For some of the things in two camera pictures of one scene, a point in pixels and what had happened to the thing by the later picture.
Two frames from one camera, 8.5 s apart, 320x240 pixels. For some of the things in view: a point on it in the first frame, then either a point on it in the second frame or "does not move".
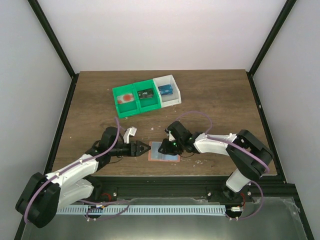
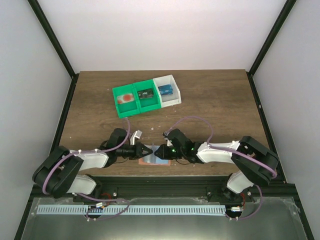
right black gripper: (166, 150) to (164, 155)
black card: (146, 93) does not move
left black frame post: (55, 44) does not move
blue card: (165, 89) does not move
